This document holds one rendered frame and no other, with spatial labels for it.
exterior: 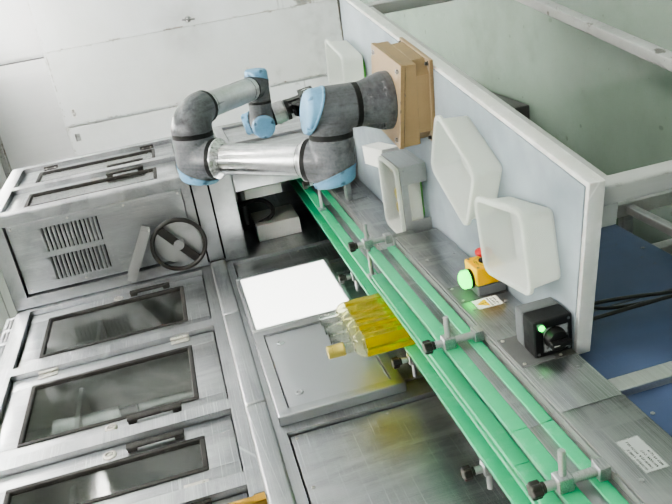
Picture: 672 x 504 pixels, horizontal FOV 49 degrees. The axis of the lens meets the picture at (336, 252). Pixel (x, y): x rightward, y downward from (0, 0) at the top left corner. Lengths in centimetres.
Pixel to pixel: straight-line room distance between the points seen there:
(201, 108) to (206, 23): 339
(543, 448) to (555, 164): 50
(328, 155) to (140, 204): 112
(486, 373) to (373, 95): 79
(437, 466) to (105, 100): 428
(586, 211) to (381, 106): 74
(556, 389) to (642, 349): 23
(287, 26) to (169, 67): 89
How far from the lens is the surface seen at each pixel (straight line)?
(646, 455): 128
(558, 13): 246
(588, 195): 134
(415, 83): 190
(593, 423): 133
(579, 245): 140
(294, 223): 305
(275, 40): 556
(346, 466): 178
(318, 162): 193
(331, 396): 194
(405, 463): 176
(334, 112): 189
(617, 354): 154
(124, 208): 286
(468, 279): 171
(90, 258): 294
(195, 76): 553
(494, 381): 147
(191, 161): 211
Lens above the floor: 139
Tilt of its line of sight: 9 degrees down
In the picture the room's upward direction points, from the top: 104 degrees counter-clockwise
